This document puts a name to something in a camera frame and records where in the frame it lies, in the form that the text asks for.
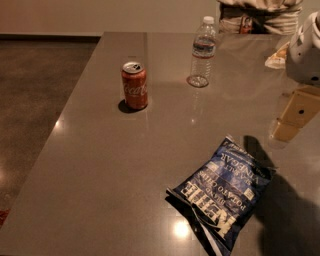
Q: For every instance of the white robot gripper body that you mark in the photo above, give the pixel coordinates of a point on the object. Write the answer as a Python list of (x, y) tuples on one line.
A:
[(304, 63)]

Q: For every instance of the white food wrapper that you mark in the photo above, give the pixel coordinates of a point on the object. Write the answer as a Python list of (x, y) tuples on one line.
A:
[(278, 59)]

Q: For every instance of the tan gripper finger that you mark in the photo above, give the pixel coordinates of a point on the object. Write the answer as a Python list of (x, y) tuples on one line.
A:
[(302, 106)]

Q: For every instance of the red Coca-Cola can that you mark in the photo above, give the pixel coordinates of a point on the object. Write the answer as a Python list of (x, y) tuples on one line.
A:
[(134, 80)]

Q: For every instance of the blue Kettle chips bag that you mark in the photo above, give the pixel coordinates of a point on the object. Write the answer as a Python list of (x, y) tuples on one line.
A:
[(221, 195)]

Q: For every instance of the clear plastic water bottle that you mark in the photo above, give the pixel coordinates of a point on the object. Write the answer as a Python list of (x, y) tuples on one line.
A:
[(203, 51)]

